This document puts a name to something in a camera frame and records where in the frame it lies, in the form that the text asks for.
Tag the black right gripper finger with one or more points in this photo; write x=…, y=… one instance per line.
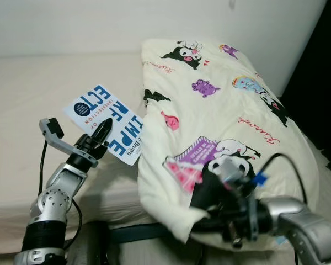
x=209, y=193

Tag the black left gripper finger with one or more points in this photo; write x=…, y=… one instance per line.
x=105, y=132

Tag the white blue book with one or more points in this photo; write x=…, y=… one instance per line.
x=88, y=105

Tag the cream cartoon print pillow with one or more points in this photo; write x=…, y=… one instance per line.
x=215, y=110

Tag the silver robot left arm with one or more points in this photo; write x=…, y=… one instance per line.
x=52, y=204

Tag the mattress with beige sheet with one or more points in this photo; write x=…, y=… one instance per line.
x=22, y=99

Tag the black tall cabinet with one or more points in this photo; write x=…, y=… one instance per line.
x=320, y=55

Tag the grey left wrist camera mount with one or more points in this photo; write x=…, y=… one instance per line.
x=58, y=141

